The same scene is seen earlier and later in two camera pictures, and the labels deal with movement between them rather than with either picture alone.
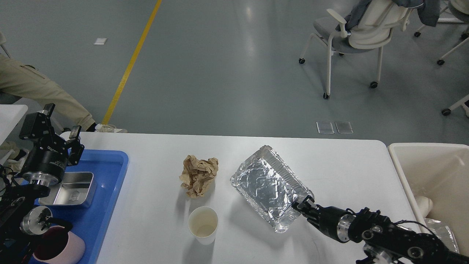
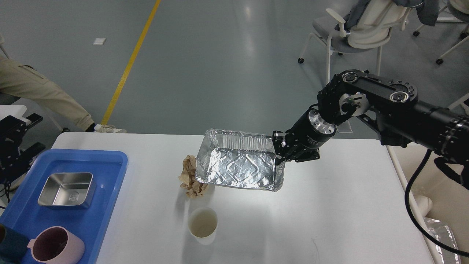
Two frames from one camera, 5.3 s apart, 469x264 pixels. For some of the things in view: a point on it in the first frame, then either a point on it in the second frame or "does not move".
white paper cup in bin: [425, 204] does not move
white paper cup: [202, 223] does not move
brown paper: [198, 175] does not move
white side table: [10, 114] does not move
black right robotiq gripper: [335, 222] → [303, 140]
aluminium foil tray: [265, 182] → [239, 159]
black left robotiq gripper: [46, 162] → [16, 165]
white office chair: [372, 30] does not move
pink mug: [58, 246] does not move
